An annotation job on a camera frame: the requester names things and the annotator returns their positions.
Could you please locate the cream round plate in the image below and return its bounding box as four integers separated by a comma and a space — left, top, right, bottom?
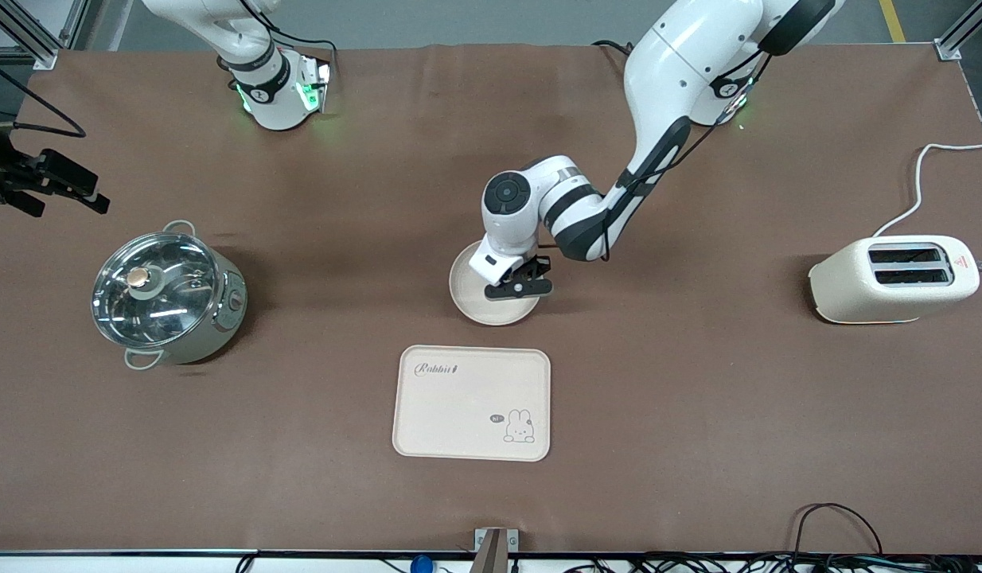
448, 240, 542, 327

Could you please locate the glass pot lid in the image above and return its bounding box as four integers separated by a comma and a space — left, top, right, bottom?
91, 232, 222, 349

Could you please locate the cream rabbit print tray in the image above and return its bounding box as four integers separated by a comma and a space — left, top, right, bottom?
392, 344, 552, 463

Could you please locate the pale green electric pot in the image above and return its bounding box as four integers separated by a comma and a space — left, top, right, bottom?
91, 220, 248, 372

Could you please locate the brown table cover mat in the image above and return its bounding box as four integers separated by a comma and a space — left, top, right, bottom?
0, 41, 982, 555

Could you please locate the cream two-slot toaster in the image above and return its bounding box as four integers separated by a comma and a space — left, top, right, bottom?
808, 234, 982, 325

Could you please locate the aluminium frame profile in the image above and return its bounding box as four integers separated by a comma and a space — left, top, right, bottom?
934, 0, 982, 62
0, 0, 92, 71

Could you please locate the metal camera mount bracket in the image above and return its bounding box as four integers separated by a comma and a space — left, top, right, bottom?
469, 527, 520, 573

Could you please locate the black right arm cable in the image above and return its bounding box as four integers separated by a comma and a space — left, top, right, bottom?
235, 0, 338, 64

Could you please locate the black cable bundle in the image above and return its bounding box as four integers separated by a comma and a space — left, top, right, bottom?
563, 552, 982, 573

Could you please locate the black looped cable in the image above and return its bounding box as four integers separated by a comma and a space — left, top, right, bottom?
792, 502, 884, 558

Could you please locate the white toaster power cord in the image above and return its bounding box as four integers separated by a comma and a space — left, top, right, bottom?
871, 140, 982, 239

